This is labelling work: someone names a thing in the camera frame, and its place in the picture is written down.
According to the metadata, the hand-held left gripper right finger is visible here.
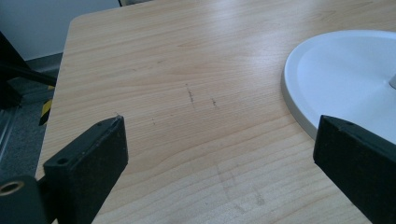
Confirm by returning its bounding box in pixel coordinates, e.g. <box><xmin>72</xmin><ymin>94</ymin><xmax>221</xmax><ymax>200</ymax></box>
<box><xmin>312</xmin><ymin>114</ymin><xmax>396</xmax><ymax>224</ymax></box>

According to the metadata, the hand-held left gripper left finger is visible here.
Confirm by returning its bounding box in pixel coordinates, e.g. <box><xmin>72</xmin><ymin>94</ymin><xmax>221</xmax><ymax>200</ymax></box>
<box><xmin>43</xmin><ymin>115</ymin><xmax>129</xmax><ymax>224</ymax></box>

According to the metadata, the yellow black hazard tape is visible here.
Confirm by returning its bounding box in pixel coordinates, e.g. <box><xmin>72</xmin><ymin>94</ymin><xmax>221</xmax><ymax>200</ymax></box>
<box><xmin>38</xmin><ymin>98</ymin><xmax>53</xmax><ymax>127</ymax></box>

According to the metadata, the black metal stand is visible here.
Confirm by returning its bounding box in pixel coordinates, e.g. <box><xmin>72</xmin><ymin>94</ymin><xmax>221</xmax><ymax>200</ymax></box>
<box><xmin>0</xmin><ymin>31</ymin><xmax>58</xmax><ymax>110</ymax></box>

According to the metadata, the white round plate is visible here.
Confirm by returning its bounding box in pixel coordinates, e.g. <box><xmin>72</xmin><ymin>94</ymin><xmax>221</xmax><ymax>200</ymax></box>
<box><xmin>281</xmin><ymin>29</ymin><xmax>396</xmax><ymax>146</ymax></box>

